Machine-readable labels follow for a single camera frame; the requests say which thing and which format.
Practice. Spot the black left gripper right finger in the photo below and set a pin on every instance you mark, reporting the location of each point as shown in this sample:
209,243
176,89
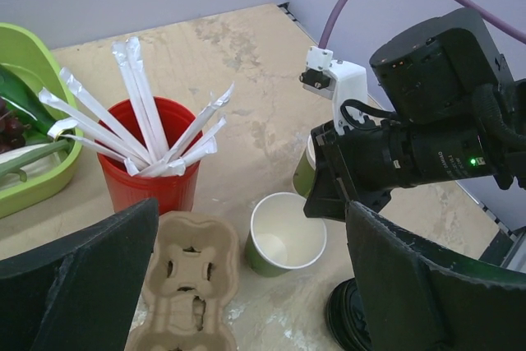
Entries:
418,295

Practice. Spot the green paper cup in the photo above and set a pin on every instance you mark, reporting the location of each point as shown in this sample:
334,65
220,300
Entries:
281,238
303,176

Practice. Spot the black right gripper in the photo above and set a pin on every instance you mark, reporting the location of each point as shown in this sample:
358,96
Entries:
458,113

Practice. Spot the green cucumber toy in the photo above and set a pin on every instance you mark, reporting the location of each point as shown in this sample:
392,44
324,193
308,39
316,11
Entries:
24,102

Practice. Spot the cardboard cup carrier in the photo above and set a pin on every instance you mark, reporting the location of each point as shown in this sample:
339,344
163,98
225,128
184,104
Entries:
192,276

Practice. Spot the green plastic bin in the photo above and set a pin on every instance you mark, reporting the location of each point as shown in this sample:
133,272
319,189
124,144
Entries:
26,56

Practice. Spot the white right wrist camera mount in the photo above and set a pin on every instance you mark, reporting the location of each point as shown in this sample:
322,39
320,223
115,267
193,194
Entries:
335,80

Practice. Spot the dark grape bunch toy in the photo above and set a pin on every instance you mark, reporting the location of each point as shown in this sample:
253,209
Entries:
12,129

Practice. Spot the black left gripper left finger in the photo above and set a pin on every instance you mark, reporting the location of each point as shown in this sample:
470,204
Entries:
79,292

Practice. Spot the black lid stack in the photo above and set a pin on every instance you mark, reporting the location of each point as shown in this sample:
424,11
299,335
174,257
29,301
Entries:
345,318

